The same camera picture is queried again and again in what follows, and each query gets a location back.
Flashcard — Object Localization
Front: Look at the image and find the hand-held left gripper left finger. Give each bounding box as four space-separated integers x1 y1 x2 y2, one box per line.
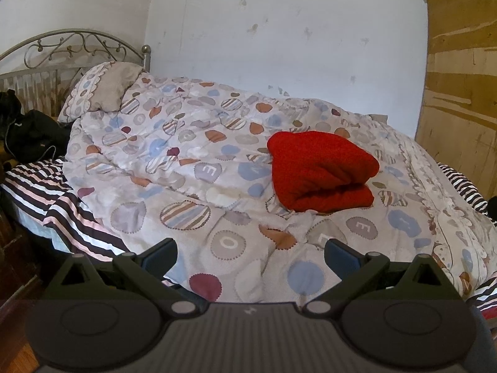
46 238 206 318

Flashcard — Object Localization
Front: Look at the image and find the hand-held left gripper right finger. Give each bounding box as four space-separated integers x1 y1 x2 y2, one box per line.
301 240 454 318

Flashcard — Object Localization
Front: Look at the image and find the red knit sweater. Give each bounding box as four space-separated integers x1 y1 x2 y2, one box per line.
267 130 380 214

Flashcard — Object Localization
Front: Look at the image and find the spotted patchwork quilt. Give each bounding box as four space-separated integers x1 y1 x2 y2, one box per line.
62 72 497 304

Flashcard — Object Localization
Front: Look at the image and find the light blue mattress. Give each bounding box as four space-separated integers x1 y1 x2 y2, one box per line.
13 212 72 251

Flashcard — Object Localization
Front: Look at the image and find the striped bed sheet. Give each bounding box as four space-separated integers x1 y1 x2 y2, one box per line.
0 157 497 312

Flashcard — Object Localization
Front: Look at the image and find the black clothing pile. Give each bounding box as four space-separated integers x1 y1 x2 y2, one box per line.
0 89 73 164

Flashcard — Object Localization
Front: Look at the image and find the frilled spotted pillow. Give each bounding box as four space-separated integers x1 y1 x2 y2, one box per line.
58 61 144 123

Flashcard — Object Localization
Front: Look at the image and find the worn plywood board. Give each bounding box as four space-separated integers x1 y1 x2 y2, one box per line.
415 0 497 203

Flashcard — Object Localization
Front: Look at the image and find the ornate metal headboard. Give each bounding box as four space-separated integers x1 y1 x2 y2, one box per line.
0 28 152 116

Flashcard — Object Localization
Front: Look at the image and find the thin white cable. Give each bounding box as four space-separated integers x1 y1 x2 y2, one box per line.
5 120 57 158

